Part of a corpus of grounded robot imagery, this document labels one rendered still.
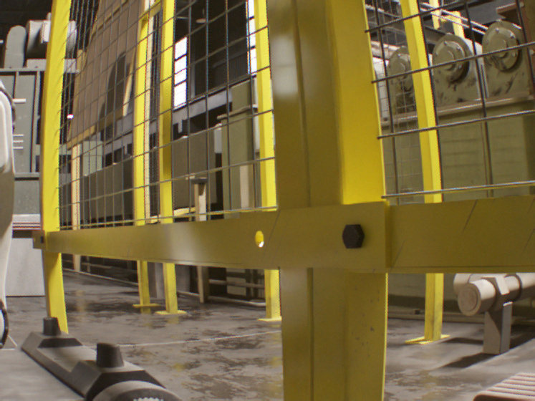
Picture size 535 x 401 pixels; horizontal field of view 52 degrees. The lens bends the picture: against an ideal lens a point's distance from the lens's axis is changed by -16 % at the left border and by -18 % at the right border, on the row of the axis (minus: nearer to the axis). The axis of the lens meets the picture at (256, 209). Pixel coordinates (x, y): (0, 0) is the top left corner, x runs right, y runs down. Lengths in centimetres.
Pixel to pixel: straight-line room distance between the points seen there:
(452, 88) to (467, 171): 40
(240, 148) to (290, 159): 349
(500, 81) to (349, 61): 207
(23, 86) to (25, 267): 169
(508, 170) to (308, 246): 198
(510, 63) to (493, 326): 115
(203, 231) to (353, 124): 26
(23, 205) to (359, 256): 469
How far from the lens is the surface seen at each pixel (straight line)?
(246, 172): 400
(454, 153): 268
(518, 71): 255
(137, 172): 383
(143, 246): 90
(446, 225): 44
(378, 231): 48
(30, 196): 513
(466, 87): 273
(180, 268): 438
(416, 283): 286
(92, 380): 96
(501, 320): 187
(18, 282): 436
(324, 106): 54
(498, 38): 258
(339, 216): 52
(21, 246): 436
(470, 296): 176
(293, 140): 58
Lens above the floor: 42
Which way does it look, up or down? 2 degrees up
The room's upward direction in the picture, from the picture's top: 2 degrees counter-clockwise
